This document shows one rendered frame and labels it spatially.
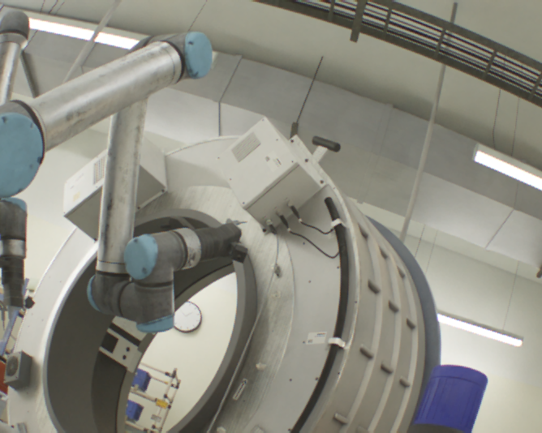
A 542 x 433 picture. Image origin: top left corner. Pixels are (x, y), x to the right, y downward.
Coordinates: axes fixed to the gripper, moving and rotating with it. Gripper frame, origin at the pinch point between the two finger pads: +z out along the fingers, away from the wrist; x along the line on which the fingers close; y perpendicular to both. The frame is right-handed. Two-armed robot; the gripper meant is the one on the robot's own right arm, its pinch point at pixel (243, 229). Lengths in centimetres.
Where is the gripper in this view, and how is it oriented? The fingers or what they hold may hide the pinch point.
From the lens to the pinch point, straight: 194.5
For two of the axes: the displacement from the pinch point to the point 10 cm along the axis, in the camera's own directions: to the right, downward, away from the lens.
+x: 3.7, -8.0, -4.7
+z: 6.6, -1.2, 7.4
